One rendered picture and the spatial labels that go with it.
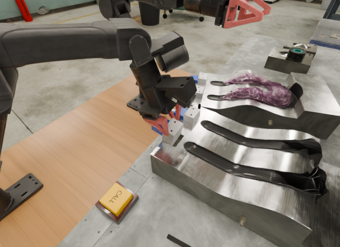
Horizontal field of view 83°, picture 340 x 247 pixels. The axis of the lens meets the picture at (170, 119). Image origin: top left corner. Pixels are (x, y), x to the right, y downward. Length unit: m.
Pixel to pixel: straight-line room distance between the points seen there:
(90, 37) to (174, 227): 0.45
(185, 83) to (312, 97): 0.56
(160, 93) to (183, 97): 0.06
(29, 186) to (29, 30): 0.45
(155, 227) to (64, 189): 0.28
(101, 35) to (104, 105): 0.54
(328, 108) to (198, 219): 0.56
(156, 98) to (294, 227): 0.37
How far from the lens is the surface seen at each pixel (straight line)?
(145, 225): 0.55
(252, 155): 0.57
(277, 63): 1.20
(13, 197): 0.70
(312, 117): 0.79
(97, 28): 0.38
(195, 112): 0.62
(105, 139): 0.73
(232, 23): 0.51
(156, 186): 0.59
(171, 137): 0.52
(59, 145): 0.77
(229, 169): 0.54
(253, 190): 0.49
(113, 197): 0.55
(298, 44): 1.48
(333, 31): 3.78
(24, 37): 0.38
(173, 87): 0.39
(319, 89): 0.91
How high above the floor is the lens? 1.32
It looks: 43 degrees down
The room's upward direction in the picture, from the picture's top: straight up
